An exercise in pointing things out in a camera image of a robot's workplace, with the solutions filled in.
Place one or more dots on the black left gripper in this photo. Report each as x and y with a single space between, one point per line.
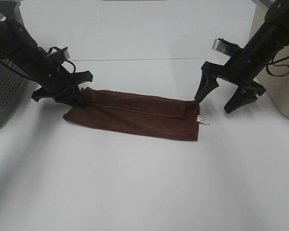
60 85

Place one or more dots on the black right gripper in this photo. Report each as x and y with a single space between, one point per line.
240 70

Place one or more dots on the brown towel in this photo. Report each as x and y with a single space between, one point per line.
137 114

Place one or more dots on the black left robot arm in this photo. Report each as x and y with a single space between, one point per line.
40 66

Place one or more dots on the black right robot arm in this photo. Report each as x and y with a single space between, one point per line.
271 37

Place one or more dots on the beige plastic bin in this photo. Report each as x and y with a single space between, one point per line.
276 87

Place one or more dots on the grey perforated basket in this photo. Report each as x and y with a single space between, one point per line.
12 85

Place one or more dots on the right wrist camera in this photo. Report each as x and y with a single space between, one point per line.
225 47

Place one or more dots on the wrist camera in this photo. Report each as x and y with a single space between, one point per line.
58 54
225 47

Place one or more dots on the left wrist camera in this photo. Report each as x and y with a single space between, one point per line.
58 54

